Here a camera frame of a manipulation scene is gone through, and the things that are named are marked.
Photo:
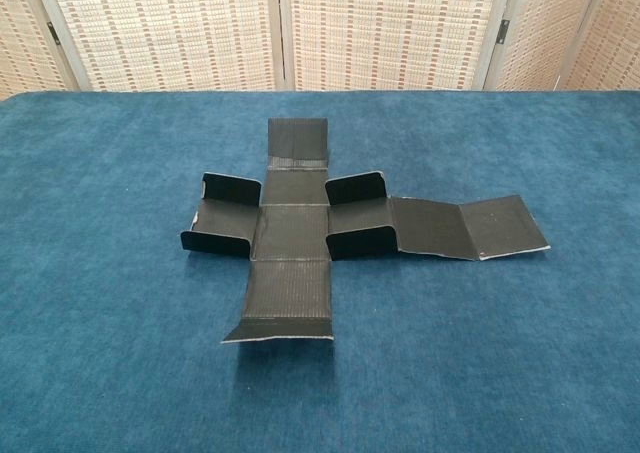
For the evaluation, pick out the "black cardboard folding box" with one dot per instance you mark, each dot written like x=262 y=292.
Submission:
x=290 y=228

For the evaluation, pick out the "woven bamboo screen panel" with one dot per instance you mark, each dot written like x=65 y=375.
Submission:
x=20 y=33
x=165 y=28
x=615 y=38
x=545 y=28
x=390 y=28

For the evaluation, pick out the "black screen hinge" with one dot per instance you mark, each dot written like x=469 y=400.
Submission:
x=53 y=33
x=504 y=30

